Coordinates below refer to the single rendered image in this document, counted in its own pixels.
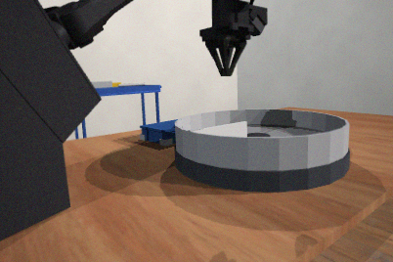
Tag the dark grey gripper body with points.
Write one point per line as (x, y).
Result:
(223, 12)

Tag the grey round turntable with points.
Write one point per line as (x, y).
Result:
(263, 150)

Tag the blue open box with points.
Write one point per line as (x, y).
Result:
(161, 130)

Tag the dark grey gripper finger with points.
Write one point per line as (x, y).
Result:
(223, 44)
(211, 46)

